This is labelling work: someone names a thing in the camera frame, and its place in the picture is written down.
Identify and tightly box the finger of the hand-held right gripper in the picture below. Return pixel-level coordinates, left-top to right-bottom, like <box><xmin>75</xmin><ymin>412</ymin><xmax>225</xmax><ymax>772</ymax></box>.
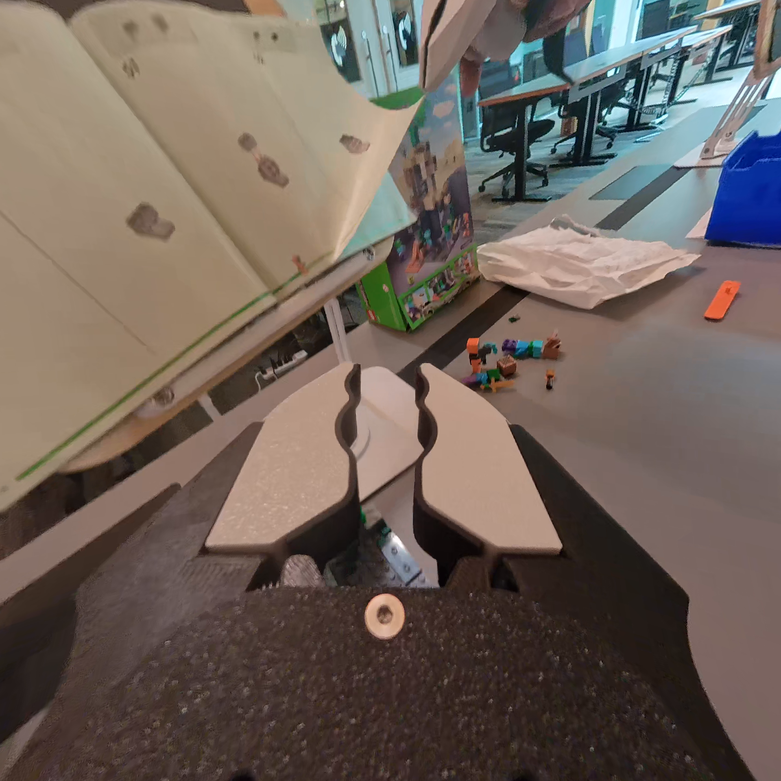
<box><xmin>419</xmin><ymin>0</ymin><xmax>450</xmax><ymax>94</ymax></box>
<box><xmin>426</xmin><ymin>0</ymin><xmax>499</xmax><ymax>94</ymax></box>

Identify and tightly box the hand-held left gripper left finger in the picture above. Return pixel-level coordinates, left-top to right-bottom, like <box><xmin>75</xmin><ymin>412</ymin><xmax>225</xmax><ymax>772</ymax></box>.
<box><xmin>203</xmin><ymin>361</ymin><xmax>362</xmax><ymax>557</ymax></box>

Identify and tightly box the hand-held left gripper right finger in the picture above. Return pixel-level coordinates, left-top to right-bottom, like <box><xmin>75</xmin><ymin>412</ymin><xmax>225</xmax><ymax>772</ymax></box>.
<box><xmin>412</xmin><ymin>363</ymin><xmax>565</xmax><ymax>558</ymax></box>

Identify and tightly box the white wooden book stand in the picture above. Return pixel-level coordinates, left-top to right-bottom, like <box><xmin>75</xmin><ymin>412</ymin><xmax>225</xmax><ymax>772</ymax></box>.
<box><xmin>673</xmin><ymin>0</ymin><xmax>781</xmax><ymax>170</ymax></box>
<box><xmin>58</xmin><ymin>244</ymin><xmax>428</xmax><ymax>510</ymax></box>

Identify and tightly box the toy brick building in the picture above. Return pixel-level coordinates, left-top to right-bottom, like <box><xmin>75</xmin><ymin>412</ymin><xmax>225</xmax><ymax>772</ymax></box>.
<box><xmin>322</xmin><ymin>505</ymin><xmax>441</xmax><ymax>589</ymax></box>

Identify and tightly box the toy brick instruction booklet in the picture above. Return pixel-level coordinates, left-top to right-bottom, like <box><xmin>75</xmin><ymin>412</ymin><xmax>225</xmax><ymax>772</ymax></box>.
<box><xmin>0</xmin><ymin>0</ymin><xmax>428</xmax><ymax>515</ymax></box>

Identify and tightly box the grey desk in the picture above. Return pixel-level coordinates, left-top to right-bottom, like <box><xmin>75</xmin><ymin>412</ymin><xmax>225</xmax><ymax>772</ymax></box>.
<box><xmin>0</xmin><ymin>100</ymin><xmax>781</xmax><ymax>781</ymax></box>

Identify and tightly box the person's right hand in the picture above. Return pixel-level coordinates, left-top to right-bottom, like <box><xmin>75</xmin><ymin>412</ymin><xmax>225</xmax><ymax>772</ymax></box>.
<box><xmin>459</xmin><ymin>0</ymin><xmax>594</xmax><ymax>96</ymax></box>

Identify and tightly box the black office chair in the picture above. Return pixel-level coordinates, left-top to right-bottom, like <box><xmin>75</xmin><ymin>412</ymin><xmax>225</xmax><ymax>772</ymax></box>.
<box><xmin>478</xmin><ymin>58</ymin><xmax>556</xmax><ymax>203</ymax></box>

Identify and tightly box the white power strip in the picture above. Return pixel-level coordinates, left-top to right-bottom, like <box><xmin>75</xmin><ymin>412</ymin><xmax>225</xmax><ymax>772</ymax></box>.
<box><xmin>252</xmin><ymin>349</ymin><xmax>310</xmax><ymax>383</ymax></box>

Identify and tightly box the pile of colourful bricks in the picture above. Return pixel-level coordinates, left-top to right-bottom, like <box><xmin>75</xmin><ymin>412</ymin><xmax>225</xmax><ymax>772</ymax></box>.
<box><xmin>460</xmin><ymin>332</ymin><xmax>563</xmax><ymax>394</ymax></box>

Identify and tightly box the green toy set box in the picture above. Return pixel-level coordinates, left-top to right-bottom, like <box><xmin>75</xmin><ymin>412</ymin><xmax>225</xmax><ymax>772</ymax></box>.
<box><xmin>357</xmin><ymin>66</ymin><xmax>481</xmax><ymax>333</ymax></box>

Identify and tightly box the crumpled white paper bag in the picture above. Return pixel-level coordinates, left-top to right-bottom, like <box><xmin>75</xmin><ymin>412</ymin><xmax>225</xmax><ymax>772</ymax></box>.
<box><xmin>476</xmin><ymin>214</ymin><xmax>702</xmax><ymax>311</ymax></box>

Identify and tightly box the orange brick separator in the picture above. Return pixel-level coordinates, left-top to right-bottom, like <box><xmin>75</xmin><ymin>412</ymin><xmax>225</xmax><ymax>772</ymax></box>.
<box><xmin>703</xmin><ymin>279</ymin><xmax>743</xmax><ymax>322</ymax></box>

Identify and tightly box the blue plastic bin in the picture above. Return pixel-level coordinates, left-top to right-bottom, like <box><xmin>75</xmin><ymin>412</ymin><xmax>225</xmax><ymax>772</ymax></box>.
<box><xmin>703</xmin><ymin>129</ymin><xmax>781</xmax><ymax>249</ymax></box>

